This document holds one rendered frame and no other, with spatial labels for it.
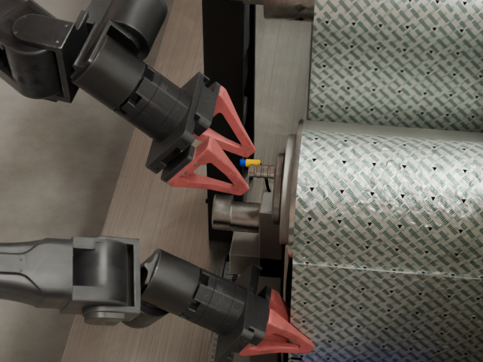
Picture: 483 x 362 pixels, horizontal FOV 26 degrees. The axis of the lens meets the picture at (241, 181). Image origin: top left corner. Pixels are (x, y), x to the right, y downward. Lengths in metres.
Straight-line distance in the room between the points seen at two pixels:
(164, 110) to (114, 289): 0.19
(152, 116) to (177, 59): 0.89
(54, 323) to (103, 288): 1.60
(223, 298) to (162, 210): 0.50
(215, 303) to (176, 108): 0.22
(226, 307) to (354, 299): 0.13
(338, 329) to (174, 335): 0.34
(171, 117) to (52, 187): 2.03
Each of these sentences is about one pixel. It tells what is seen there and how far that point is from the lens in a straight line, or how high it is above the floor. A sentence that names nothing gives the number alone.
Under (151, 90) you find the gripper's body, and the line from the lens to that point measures 1.01.
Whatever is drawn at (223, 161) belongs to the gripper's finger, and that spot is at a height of 1.32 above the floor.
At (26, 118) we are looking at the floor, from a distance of 3.30.
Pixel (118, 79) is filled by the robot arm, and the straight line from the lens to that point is 1.00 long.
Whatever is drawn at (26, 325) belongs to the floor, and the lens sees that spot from 2.67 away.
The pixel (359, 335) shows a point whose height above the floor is 1.11.
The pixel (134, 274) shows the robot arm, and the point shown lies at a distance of 1.09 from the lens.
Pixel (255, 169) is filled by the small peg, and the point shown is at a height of 1.28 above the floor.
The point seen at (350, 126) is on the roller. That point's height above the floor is 1.23.
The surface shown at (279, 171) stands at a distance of 1.06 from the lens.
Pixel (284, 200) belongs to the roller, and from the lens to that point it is 1.03.
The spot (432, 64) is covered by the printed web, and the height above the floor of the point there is 1.30.
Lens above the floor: 1.97
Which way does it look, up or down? 41 degrees down
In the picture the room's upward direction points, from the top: straight up
